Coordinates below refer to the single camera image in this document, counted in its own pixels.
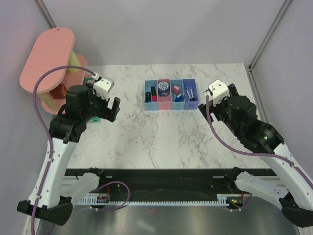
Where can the sky blue drawer bin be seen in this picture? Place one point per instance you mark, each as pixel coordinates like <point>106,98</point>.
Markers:
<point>177,105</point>

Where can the white black marker pen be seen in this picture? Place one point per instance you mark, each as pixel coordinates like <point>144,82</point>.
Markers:
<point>191,93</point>

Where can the blue round tape jar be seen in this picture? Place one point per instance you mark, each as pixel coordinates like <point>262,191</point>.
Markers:
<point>163,88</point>

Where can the pink eraser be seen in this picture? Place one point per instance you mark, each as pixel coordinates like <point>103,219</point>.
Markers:
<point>176,90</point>

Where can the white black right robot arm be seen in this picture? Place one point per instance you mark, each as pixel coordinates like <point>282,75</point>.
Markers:
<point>295,198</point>

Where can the brown block on shelf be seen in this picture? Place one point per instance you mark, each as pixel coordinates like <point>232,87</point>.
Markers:
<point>59,92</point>

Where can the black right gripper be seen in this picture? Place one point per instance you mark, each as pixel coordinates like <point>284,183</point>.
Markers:
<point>212,108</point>

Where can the white slotted cable duct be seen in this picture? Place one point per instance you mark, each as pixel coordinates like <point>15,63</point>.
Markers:
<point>97,200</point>

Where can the white blue marker pen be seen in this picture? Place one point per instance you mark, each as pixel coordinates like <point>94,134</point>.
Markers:
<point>190,98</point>

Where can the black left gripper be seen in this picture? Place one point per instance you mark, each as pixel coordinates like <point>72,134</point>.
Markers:
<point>107,113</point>

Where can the black pink highlighter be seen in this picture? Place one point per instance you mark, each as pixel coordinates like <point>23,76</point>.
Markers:
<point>153,94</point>

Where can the purple drawer bin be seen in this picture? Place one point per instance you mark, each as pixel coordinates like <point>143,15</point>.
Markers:
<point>187,85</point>

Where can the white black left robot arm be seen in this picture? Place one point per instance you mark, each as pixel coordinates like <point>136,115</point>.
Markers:
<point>49,201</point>

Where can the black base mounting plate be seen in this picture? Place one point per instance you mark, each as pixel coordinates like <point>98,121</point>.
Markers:
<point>170,184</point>

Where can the black blue highlighter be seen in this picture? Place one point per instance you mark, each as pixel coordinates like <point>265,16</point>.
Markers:
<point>148,97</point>

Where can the stack of books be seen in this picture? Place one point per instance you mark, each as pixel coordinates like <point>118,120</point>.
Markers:
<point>89,80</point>

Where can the pink drawer bin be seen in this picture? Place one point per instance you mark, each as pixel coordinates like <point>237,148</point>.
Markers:
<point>164,103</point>

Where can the blue pencil sharpener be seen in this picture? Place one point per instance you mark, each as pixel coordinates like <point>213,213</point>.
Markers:
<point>178,98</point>

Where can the light blue drawer bin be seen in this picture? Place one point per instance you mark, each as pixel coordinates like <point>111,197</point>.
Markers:
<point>151,106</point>

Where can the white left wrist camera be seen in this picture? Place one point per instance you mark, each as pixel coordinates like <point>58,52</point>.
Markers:
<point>103,86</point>

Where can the pink tiered wooden shelf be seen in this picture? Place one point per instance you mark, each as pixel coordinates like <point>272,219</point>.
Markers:
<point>53,48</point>

